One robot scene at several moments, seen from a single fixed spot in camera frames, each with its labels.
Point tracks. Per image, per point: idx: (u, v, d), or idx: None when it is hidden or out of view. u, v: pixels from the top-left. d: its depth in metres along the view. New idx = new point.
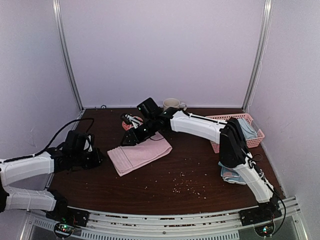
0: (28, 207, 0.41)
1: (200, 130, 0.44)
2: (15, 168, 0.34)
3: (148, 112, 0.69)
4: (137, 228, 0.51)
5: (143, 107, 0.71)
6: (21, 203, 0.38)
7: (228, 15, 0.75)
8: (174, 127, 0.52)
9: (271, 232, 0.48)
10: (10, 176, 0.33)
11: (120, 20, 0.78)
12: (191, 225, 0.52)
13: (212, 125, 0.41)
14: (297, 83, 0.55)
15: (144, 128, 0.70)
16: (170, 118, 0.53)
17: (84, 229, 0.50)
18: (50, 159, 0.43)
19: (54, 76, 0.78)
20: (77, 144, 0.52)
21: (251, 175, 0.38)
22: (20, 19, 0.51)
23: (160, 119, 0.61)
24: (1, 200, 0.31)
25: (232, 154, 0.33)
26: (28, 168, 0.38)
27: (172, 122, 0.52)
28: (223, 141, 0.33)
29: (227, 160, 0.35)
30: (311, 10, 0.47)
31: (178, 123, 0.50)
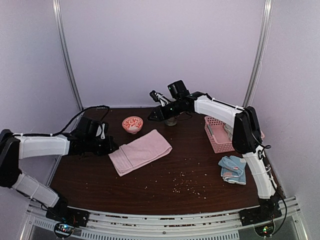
0: (33, 195, 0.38)
1: (219, 114, 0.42)
2: (32, 144, 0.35)
3: (177, 94, 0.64)
4: (137, 228, 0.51)
5: (172, 87, 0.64)
6: (28, 189, 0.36)
7: (228, 15, 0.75)
8: (197, 108, 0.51)
9: (271, 232, 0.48)
10: (27, 150, 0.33)
11: (120, 20, 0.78)
12: (191, 225, 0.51)
13: (230, 110, 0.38)
14: (297, 83, 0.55)
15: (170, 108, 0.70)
16: (194, 99, 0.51)
17: (84, 229, 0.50)
18: (66, 140, 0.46)
19: (54, 77, 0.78)
20: (90, 129, 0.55)
21: (259, 167, 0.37)
22: (20, 20, 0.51)
23: (185, 101, 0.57)
24: (16, 174, 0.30)
25: (243, 138, 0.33)
26: (44, 146, 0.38)
27: (196, 104, 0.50)
28: (237, 125, 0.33)
29: (237, 144, 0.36)
30: (311, 11, 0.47)
31: (201, 105, 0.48)
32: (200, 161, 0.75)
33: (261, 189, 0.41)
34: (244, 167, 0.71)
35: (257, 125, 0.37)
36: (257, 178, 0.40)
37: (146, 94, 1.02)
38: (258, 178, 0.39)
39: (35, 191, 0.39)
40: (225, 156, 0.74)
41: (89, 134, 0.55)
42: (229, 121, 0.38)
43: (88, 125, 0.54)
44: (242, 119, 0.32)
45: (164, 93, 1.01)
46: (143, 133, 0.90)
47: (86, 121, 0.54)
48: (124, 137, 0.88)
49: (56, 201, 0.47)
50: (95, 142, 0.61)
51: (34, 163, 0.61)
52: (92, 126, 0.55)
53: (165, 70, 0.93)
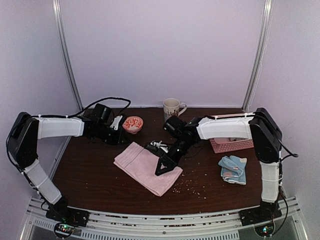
0: (39, 186, 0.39)
1: (228, 130, 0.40)
2: (48, 124, 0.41)
3: (174, 129, 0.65)
4: (137, 227, 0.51)
5: (168, 125, 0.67)
6: (36, 176, 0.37)
7: (228, 15, 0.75)
8: (202, 134, 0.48)
9: (271, 232, 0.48)
10: (44, 129, 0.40)
11: (120, 20, 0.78)
12: (191, 225, 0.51)
13: (240, 120, 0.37)
14: (297, 83, 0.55)
15: (177, 148, 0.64)
16: (195, 126, 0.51)
17: (84, 229, 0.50)
18: (80, 122, 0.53)
19: (54, 76, 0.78)
20: (103, 115, 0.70)
21: (275, 175, 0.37)
22: (20, 20, 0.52)
23: (187, 131, 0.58)
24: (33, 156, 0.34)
25: (269, 145, 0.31)
26: (57, 127, 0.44)
27: (199, 130, 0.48)
28: (254, 133, 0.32)
29: (261, 153, 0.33)
30: (311, 10, 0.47)
31: (206, 129, 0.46)
32: (200, 161, 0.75)
33: (269, 193, 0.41)
34: (244, 167, 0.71)
35: (274, 127, 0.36)
36: (267, 185, 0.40)
37: (146, 94, 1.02)
38: (268, 184, 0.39)
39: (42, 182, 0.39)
40: (225, 156, 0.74)
41: (102, 119, 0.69)
42: (246, 134, 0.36)
43: (102, 111, 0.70)
44: (259, 126, 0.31)
45: (164, 93, 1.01)
46: (144, 133, 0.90)
47: (101, 108, 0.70)
48: None
49: (59, 197, 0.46)
50: (105, 129, 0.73)
51: None
52: (104, 113, 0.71)
53: (165, 69, 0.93)
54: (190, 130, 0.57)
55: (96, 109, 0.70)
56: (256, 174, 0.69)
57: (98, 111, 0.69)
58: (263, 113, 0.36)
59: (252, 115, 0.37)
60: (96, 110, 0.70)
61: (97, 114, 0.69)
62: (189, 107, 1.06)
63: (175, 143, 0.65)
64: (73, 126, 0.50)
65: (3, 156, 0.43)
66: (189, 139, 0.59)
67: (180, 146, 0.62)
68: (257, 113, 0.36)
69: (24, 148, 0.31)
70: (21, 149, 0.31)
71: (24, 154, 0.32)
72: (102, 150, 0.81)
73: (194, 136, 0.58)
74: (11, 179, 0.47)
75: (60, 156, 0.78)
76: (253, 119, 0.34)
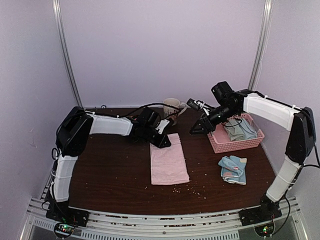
0: (59, 176, 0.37)
1: (272, 113, 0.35)
2: (101, 121, 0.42)
3: (221, 95, 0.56)
4: (137, 228, 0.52)
5: (217, 90, 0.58)
6: (63, 169, 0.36)
7: (228, 15, 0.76)
8: (246, 107, 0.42)
9: (271, 232, 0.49)
10: (96, 126, 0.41)
11: (120, 21, 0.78)
12: (191, 225, 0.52)
13: (287, 109, 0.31)
14: (297, 83, 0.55)
15: (219, 114, 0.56)
16: (245, 96, 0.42)
17: (84, 229, 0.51)
18: (129, 123, 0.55)
19: (54, 76, 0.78)
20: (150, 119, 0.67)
21: (289, 176, 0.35)
22: (20, 21, 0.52)
23: (233, 97, 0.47)
24: (81, 150, 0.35)
25: (300, 143, 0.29)
26: (108, 124, 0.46)
27: (245, 101, 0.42)
28: (295, 124, 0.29)
29: (291, 150, 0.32)
30: (311, 11, 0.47)
31: (252, 106, 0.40)
32: (200, 161, 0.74)
33: (275, 189, 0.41)
34: (244, 167, 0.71)
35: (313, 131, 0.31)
36: (277, 180, 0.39)
37: (146, 94, 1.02)
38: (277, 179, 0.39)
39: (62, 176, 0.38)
40: (225, 156, 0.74)
41: (148, 122, 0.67)
42: (287, 122, 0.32)
43: (149, 115, 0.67)
44: (302, 121, 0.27)
45: (164, 93, 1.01)
46: None
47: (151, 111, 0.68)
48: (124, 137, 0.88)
49: (65, 199, 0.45)
50: (151, 131, 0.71)
51: (34, 164, 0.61)
52: (152, 117, 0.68)
53: (165, 69, 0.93)
54: (236, 97, 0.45)
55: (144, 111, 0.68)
56: (255, 174, 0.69)
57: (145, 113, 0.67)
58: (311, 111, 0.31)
59: (300, 108, 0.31)
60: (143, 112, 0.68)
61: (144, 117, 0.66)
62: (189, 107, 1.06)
63: (218, 108, 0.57)
64: (121, 125, 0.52)
65: (3, 155, 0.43)
66: (233, 107, 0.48)
67: (222, 113, 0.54)
68: (305, 109, 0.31)
69: (76, 141, 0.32)
70: (73, 141, 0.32)
71: (74, 146, 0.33)
72: (102, 151, 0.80)
73: (240, 106, 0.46)
74: (10, 179, 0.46)
75: None
76: (297, 112, 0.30)
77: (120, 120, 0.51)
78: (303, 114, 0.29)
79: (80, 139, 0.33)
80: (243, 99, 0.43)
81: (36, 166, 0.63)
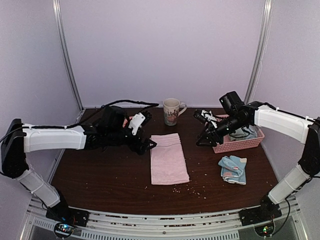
0: (33, 190, 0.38)
1: (285, 125, 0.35)
2: (39, 136, 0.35)
3: (230, 107, 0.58)
4: (137, 228, 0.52)
5: (225, 100, 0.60)
6: (30, 184, 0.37)
7: (228, 15, 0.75)
8: (257, 120, 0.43)
9: (271, 232, 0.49)
10: (34, 143, 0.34)
11: (120, 21, 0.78)
12: (191, 225, 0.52)
13: (300, 121, 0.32)
14: (297, 83, 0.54)
15: (226, 126, 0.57)
16: (255, 109, 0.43)
17: (84, 229, 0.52)
18: (82, 134, 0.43)
19: (54, 76, 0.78)
20: (113, 121, 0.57)
21: (296, 184, 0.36)
22: (21, 22, 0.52)
23: (243, 111, 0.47)
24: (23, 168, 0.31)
25: (315, 155, 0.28)
26: (51, 139, 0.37)
27: (256, 114, 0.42)
28: (310, 138, 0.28)
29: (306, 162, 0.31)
30: (311, 11, 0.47)
31: (264, 117, 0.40)
32: (200, 161, 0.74)
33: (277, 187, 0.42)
34: (244, 167, 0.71)
35: None
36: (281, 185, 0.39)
37: (146, 94, 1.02)
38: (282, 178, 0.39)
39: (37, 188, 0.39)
40: (225, 156, 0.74)
41: (111, 126, 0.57)
42: (301, 135, 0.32)
43: (111, 117, 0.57)
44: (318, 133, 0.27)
45: (164, 93, 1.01)
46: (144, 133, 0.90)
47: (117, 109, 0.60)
48: None
49: (58, 202, 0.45)
50: (121, 134, 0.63)
51: (34, 163, 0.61)
52: (115, 119, 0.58)
53: (165, 69, 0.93)
54: (247, 111, 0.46)
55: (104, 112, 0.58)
56: (255, 174, 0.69)
57: (108, 113, 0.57)
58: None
59: (313, 120, 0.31)
60: (104, 113, 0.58)
61: (105, 119, 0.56)
62: (189, 107, 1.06)
63: (226, 119, 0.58)
64: (71, 139, 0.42)
65: None
66: (242, 120, 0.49)
67: (230, 125, 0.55)
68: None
69: (11, 162, 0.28)
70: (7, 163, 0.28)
71: (11, 168, 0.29)
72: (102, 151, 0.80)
73: (250, 119, 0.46)
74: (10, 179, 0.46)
75: (60, 156, 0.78)
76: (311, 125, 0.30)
77: (69, 130, 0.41)
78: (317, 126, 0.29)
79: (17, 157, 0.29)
80: (253, 112, 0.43)
81: (36, 166, 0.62)
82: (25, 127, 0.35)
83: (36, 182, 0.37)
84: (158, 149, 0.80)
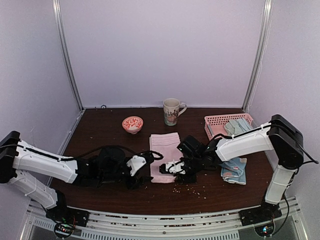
0: (27, 193, 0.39)
1: (246, 146, 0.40)
2: (32, 160, 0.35)
3: (191, 151, 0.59)
4: (137, 227, 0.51)
5: (184, 146, 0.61)
6: (22, 187, 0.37)
7: (228, 14, 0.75)
8: (223, 156, 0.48)
9: (271, 232, 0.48)
10: (23, 165, 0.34)
11: (119, 21, 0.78)
12: (191, 225, 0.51)
13: (258, 133, 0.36)
14: (297, 83, 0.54)
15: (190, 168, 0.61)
16: (216, 148, 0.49)
17: (84, 229, 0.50)
18: (73, 172, 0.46)
19: (54, 76, 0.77)
20: (105, 163, 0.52)
21: (287, 179, 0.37)
22: (20, 22, 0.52)
23: (207, 156, 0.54)
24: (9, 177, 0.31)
25: (292, 151, 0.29)
26: (44, 167, 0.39)
27: (218, 152, 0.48)
28: (274, 142, 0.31)
29: (288, 162, 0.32)
30: (311, 11, 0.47)
31: (226, 150, 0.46)
32: None
33: (273, 195, 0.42)
34: (244, 167, 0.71)
35: (294, 131, 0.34)
36: (275, 187, 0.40)
37: (146, 94, 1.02)
38: (275, 187, 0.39)
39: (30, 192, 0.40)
40: None
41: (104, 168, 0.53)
42: (267, 144, 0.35)
43: (103, 160, 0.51)
44: (279, 134, 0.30)
45: (164, 93, 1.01)
46: (144, 133, 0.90)
47: (116, 153, 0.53)
48: (124, 137, 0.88)
49: (55, 205, 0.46)
50: (117, 175, 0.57)
51: None
52: (107, 162, 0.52)
53: (164, 70, 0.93)
54: (210, 155, 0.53)
55: (100, 153, 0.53)
56: (255, 174, 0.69)
57: (103, 155, 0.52)
58: (279, 119, 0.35)
59: (267, 127, 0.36)
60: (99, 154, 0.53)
61: (99, 160, 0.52)
62: (189, 107, 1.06)
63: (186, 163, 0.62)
64: (61, 172, 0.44)
65: None
66: (208, 164, 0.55)
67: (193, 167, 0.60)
68: (274, 119, 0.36)
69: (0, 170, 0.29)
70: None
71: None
72: None
73: (215, 160, 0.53)
74: None
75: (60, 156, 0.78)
76: (271, 127, 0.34)
77: (62, 165, 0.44)
78: (274, 126, 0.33)
79: (4, 172, 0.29)
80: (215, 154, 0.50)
81: None
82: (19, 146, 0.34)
83: (27, 187, 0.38)
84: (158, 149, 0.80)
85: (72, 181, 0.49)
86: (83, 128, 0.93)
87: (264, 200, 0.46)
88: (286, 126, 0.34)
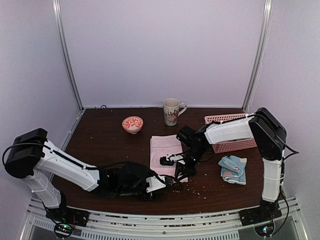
0: (34, 191, 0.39)
1: (232, 131, 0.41)
2: (56, 164, 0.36)
3: (186, 139, 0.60)
4: (137, 227, 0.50)
5: (179, 136, 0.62)
6: (32, 185, 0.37)
7: (228, 15, 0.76)
8: (211, 139, 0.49)
9: (271, 232, 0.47)
10: (47, 166, 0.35)
11: (119, 21, 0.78)
12: (191, 225, 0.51)
13: (242, 121, 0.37)
14: (297, 83, 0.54)
15: (192, 157, 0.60)
16: (205, 130, 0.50)
17: (84, 229, 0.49)
18: (95, 182, 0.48)
19: (53, 76, 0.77)
20: (126, 179, 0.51)
21: (277, 173, 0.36)
22: (20, 22, 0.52)
23: (197, 137, 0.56)
24: (23, 175, 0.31)
25: (269, 141, 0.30)
26: (67, 172, 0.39)
27: (207, 134, 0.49)
28: (254, 131, 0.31)
29: (266, 152, 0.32)
30: (311, 11, 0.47)
31: (213, 134, 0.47)
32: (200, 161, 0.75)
33: (268, 192, 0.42)
34: (244, 167, 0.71)
35: (276, 125, 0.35)
36: (268, 183, 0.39)
37: (146, 94, 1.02)
38: (269, 183, 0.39)
39: (38, 190, 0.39)
40: (225, 157, 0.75)
41: (124, 184, 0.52)
42: (248, 131, 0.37)
43: (126, 176, 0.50)
44: (258, 123, 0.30)
45: (164, 93, 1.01)
46: (144, 133, 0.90)
47: (138, 169, 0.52)
48: (124, 137, 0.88)
49: (57, 207, 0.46)
50: (137, 190, 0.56)
51: None
52: (128, 179, 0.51)
53: (164, 70, 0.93)
54: (199, 136, 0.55)
55: (123, 168, 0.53)
56: (255, 174, 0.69)
57: (127, 171, 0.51)
58: (264, 112, 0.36)
59: (251, 116, 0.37)
60: (122, 169, 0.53)
61: (121, 176, 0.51)
62: (189, 107, 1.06)
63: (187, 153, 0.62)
64: (83, 180, 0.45)
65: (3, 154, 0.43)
66: (199, 145, 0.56)
67: (192, 154, 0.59)
68: (259, 111, 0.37)
69: (16, 166, 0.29)
70: (18, 166, 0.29)
71: (15, 170, 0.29)
72: (101, 151, 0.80)
73: (204, 142, 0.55)
74: (10, 178, 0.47)
75: None
76: (253, 116, 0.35)
77: (85, 173, 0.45)
78: (256, 116, 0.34)
79: (21, 169, 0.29)
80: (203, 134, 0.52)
81: None
82: (46, 148, 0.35)
83: (39, 185, 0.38)
84: (158, 150, 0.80)
85: (90, 189, 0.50)
86: (83, 128, 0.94)
87: (262, 198, 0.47)
88: (268, 118, 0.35)
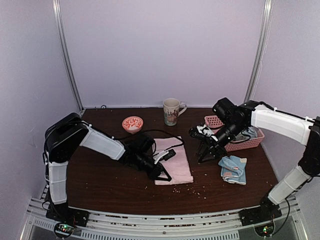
0: (53, 180, 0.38)
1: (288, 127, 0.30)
2: (95, 136, 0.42)
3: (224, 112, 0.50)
4: (137, 227, 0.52)
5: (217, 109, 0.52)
6: (55, 173, 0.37)
7: (228, 15, 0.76)
8: (255, 120, 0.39)
9: (271, 232, 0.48)
10: (88, 139, 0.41)
11: (119, 21, 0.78)
12: (191, 225, 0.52)
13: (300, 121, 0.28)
14: (297, 83, 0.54)
15: (227, 136, 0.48)
16: (252, 109, 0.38)
17: (84, 229, 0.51)
18: (123, 148, 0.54)
19: (54, 76, 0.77)
20: (143, 144, 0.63)
21: (296, 184, 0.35)
22: (20, 23, 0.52)
23: (239, 110, 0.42)
24: (65, 157, 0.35)
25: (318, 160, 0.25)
26: (102, 143, 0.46)
27: (253, 114, 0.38)
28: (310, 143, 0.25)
29: (306, 166, 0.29)
30: (311, 11, 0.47)
31: (261, 117, 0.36)
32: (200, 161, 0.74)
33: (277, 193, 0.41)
34: (244, 167, 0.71)
35: None
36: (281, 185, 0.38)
37: (145, 94, 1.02)
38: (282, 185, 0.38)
39: (57, 180, 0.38)
40: (225, 157, 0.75)
41: (141, 149, 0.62)
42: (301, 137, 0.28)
43: (143, 141, 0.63)
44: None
45: (164, 93, 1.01)
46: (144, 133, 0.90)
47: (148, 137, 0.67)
48: (124, 137, 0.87)
49: (64, 201, 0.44)
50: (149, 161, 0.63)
51: (33, 163, 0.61)
52: (145, 143, 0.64)
53: (164, 70, 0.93)
54: (243, 111, 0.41)
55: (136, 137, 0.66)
56: (255, 174, 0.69)
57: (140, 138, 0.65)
58: None
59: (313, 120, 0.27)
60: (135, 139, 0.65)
61: (138, 142, 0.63)
62: (189, 107, 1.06)
63: (222, 128, 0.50)
64: (114, 148, 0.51)
65: (3, 155, 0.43)
66: (239, 122, 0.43)
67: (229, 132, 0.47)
68: None
69: (60, 149, 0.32)
70: (64, 148, 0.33)
71: (58, 153, 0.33)
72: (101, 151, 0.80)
73: (247, 120, 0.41)
74: (10, 179, 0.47)
75: None
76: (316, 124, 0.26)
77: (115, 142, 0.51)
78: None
79: (66, 149, 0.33)
80: (250, 113, 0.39)
81: (35, 166, 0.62)
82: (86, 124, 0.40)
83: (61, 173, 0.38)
84: (158, 149, 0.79)
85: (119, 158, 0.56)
86: None
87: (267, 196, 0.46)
88: None
